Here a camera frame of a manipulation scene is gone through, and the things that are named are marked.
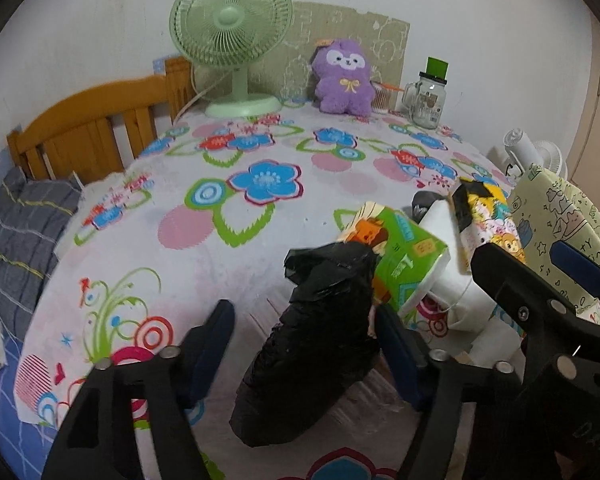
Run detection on yellow cartoon snack pack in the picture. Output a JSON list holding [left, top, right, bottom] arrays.
[[451, 178, 526, 268]]

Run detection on green tissue pack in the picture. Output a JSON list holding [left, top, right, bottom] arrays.
[[338, 202, 451, 318]]

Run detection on black plastic bag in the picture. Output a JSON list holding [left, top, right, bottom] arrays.
[[230, 242, 379, 448]]

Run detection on yellow cartoon fabric storage box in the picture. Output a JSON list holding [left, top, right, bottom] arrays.
[[508, 165, 600, 325]]

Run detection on blue grid bed sheet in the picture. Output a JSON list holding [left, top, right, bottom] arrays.
[[0, 336, 56, 479]]

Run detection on white floor fan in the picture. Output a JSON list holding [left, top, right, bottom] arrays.
[[503, 128, 568, 184]]

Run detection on floral tablecloth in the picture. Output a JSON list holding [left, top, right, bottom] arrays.
[[13, 104, 507, 479]]

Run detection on grey plaid pillow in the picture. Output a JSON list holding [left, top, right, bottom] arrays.
[[0, 167, 82, 340]]

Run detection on glass jar with green lid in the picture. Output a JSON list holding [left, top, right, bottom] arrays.
[[402, 58, 449, 129]]

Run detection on toothpick jar orange lid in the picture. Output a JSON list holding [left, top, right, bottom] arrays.
[[370, 80, 401, 114]]

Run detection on purple plush toy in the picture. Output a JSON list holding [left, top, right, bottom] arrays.
[[312, 38, 375, 117]]

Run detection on green desk fan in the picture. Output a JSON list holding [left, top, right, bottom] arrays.
[[169, 0, 294, 119]]

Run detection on grey drawstring pouch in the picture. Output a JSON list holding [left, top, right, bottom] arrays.
[[411, 191, 445, 223]]

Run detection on white fan power cord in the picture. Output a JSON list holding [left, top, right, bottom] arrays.
[[172, 66, 234, 126]]

